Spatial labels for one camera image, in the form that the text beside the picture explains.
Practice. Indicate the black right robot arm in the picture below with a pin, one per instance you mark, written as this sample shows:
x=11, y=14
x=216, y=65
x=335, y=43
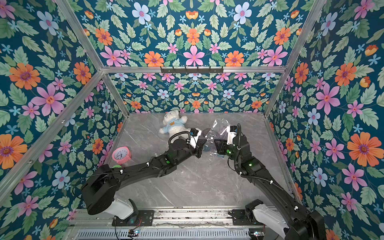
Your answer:
x=291, y=220

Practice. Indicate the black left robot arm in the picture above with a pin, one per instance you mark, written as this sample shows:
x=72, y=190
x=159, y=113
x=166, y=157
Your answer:
x=99, y=191

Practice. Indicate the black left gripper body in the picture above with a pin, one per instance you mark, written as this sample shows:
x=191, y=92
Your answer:
x=197, y=148

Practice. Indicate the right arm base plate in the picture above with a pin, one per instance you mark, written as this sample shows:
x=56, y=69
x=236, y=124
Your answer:
x=240, y=218

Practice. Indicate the pink alarm clock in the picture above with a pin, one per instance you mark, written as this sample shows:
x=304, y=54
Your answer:
x=122, y=155

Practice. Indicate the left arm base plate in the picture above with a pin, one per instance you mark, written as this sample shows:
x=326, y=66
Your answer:
x=141, y=218

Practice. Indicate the white teddy bear blue shirt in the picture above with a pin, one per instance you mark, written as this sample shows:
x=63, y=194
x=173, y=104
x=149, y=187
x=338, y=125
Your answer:
x=173, y=123

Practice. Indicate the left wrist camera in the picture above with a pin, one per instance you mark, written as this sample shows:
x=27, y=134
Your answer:
x=195, y=134

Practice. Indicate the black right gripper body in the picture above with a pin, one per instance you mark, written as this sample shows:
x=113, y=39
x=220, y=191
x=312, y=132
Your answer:
x=221, y=146

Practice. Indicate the white vent grille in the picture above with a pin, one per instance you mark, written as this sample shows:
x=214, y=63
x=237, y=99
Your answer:
x=165, y=234

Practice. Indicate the black hook rail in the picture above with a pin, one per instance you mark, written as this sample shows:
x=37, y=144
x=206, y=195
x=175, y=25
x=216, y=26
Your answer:
x=191, y=70

